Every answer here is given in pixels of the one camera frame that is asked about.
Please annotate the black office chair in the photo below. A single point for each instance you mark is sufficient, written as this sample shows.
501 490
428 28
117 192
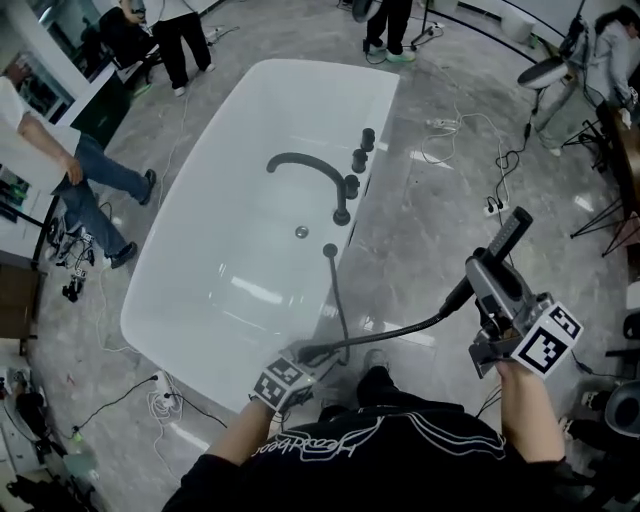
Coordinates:
117 35

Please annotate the white sneaker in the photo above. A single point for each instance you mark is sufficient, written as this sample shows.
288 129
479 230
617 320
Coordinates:
594 399

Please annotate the person's grey shoe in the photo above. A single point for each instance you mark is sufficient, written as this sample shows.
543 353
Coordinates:
376 359

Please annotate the white power strip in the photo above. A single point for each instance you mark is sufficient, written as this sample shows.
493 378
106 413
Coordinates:
495 207
159 380
436 122
212 32

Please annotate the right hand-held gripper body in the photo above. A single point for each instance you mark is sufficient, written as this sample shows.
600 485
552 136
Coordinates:
545 340

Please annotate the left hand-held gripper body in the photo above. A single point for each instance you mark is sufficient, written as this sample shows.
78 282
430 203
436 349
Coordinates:
280 385

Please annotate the black handheld shower head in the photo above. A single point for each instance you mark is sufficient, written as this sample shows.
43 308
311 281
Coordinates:
515 227

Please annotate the person's left forearm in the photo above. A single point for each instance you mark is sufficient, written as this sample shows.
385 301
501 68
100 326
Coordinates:
245 435

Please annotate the brown wooden sink cabinet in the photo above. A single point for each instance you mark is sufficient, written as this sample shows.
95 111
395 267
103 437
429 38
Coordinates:
17 305

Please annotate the dark green bathtub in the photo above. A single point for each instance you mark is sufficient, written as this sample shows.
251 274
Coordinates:
107 110

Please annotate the spare hand-held gripper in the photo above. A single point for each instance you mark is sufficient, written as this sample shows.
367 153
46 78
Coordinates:
74 289
87 239

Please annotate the black curved faucet spout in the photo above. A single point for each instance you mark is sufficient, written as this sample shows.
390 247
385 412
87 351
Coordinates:
320 165

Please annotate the person's black printed shirt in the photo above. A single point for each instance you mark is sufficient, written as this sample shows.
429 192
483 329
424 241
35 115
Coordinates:
400 475

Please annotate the clear bottle with green cap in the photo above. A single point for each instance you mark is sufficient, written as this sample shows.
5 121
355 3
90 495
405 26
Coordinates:
80 460

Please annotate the white toilet seat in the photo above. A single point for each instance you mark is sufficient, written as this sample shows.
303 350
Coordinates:
542 75
365 7

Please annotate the black faucet knob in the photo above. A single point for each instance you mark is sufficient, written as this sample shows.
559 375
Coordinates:
368 138
360 159
351 186

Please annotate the round dark grey cable pad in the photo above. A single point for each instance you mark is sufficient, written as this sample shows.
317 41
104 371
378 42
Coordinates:
330 249

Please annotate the white bathtub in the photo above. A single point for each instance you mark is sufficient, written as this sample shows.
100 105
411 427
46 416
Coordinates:
225 225

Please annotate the white round stool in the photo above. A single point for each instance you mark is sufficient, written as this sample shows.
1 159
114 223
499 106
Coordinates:
515 22

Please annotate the person's right forearm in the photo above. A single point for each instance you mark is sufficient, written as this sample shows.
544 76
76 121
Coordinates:
530 420

